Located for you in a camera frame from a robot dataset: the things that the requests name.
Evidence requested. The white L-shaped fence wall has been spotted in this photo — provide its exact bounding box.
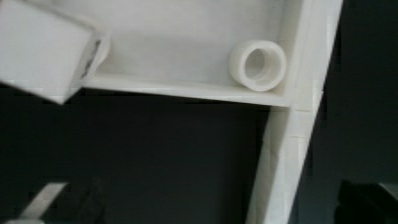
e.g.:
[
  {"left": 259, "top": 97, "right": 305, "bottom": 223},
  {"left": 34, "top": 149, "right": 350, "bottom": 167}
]
[{"left": 245, "top": 107, "right": 314, "bottom": 224}]

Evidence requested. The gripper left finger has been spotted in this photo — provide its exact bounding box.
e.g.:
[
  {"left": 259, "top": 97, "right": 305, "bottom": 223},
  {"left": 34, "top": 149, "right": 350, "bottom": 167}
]
[{"left": 5, "top": 179, "right": 106, "bottom": 224}]

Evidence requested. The white square tabletop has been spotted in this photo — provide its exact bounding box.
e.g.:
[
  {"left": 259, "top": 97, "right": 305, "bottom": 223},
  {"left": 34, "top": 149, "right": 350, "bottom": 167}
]
[{"left": 34, "top": 0, "right": 343, "bottom": 110}]

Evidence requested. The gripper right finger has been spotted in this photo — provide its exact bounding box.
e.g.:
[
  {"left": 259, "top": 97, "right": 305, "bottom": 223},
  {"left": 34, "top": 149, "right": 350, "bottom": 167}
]
[{"left": 337, "top": 180, "right": 398, "bottom": 224}]

